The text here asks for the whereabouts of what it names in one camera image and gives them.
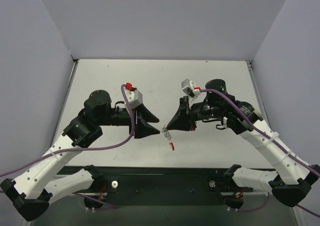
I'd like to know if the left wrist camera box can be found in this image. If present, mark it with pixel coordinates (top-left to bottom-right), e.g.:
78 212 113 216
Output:
125 83 143 109

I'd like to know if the silver keyring with red tag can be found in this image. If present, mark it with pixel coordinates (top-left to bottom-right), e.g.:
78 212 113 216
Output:
161 125 175 151

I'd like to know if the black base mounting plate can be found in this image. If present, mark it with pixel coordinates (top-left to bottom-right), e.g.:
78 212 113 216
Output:
59 166 253 206

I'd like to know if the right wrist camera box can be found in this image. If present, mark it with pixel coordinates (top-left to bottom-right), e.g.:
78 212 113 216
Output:
181 79 201 106

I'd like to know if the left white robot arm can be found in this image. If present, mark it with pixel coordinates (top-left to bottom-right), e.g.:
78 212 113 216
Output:
0 88 160 221

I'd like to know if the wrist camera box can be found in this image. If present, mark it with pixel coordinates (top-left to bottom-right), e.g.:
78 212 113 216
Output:
125 83 143 109
181 79 201 106

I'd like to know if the aluminium frame rail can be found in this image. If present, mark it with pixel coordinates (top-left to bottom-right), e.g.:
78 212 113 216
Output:
245 60 270 126

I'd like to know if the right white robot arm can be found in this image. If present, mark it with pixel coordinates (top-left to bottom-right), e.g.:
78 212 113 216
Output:
166 79 320 207

